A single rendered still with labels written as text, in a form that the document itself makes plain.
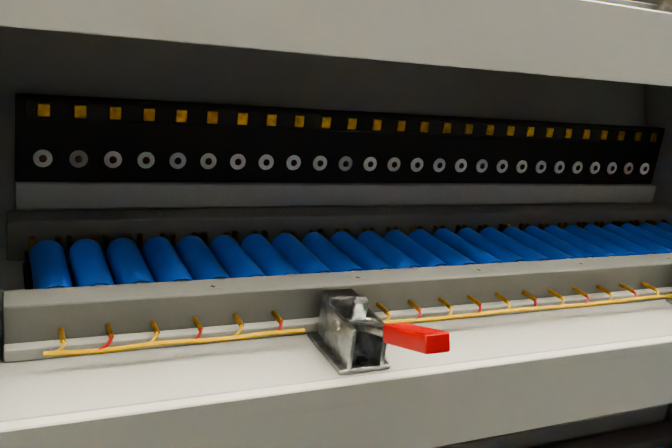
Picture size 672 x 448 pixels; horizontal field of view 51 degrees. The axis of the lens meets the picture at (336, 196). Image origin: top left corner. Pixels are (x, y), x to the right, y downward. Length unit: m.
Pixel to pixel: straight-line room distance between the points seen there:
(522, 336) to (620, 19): 0.20
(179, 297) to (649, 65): 0.32
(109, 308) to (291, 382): 0.09
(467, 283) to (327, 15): 0.18
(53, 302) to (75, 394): 0.05
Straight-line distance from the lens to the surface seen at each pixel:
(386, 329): 0.32
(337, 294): 0.36
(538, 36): 0.43
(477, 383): 0.38
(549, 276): 0.47
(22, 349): 0.35
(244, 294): 0.36
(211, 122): 0.47
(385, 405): 0.36
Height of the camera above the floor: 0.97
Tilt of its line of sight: 3 degrees up
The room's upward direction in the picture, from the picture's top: 2 degrees counter-clockwise
